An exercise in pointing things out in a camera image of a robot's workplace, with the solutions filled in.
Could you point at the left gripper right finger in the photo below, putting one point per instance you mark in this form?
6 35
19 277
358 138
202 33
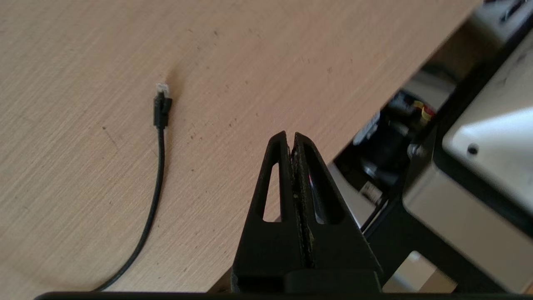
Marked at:
337 246

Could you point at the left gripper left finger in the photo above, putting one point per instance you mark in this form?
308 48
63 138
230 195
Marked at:
256 250

